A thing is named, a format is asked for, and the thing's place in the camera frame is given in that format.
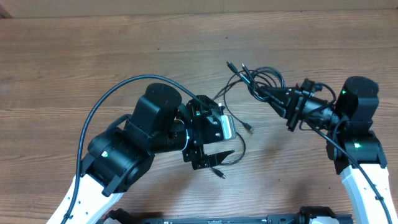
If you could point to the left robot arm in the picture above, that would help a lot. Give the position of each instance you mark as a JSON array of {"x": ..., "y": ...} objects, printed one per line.
[{"x": 125, "y": 151}]

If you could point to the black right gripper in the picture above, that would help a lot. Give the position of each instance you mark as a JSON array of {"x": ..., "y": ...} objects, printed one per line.
[{"x": 295, "y": 96}]

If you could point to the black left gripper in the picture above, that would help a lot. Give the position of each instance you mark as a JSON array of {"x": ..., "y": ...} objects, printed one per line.
[{"x": 194, "y": 154}]

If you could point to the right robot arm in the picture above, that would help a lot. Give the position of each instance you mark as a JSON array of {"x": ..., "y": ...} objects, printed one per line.
[{"x": 345, "y": 123}]

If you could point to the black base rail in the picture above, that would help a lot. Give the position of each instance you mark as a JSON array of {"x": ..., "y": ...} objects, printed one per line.
[{"x": 311, "y": 214}]

